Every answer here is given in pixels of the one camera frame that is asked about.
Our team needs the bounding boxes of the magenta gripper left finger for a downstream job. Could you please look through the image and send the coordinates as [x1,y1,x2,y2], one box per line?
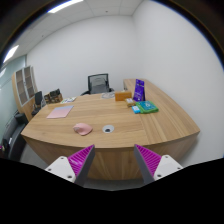
[46,145,95,186]

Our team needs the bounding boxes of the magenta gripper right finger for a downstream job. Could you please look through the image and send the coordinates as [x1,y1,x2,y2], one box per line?
[134,145,182,185]

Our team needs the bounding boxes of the pink computer mouse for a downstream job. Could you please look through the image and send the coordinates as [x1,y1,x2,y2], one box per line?
[73,123,93,136]

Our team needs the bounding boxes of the wooden office desk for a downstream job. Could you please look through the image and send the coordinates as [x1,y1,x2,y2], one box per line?
[22,81,200,180]

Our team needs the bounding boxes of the small blue box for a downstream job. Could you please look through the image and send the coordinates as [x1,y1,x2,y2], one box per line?
[132,106,140,114]

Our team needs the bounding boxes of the black leather sofa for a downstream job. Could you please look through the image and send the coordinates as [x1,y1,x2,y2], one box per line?
[1,113,28,161]

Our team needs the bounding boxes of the papers on desk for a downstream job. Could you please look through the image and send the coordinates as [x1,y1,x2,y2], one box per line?
[60,97,76,104]

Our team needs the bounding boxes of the small beige box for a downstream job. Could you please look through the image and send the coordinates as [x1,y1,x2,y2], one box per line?
[125,98,136,107]

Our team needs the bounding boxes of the orange box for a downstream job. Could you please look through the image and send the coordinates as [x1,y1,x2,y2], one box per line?
[115,91,132,101]

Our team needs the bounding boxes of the black mesh office chair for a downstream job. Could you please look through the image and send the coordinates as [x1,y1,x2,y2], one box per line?
[82,73,114,95]

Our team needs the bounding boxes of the wooden glass-door cabinet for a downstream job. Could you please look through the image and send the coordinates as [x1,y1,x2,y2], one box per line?
[12,66,37,120]

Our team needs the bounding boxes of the ceiling light panel left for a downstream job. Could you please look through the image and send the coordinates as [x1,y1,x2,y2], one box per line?
[3,45,19,63]

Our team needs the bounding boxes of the ceiling light panel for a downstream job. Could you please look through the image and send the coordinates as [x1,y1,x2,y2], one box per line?
[48,0,84,13]
[3,45,19,63]

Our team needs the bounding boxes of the grey desk cable grommet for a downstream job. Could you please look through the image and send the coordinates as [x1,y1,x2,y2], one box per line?
[102,125,115,133]

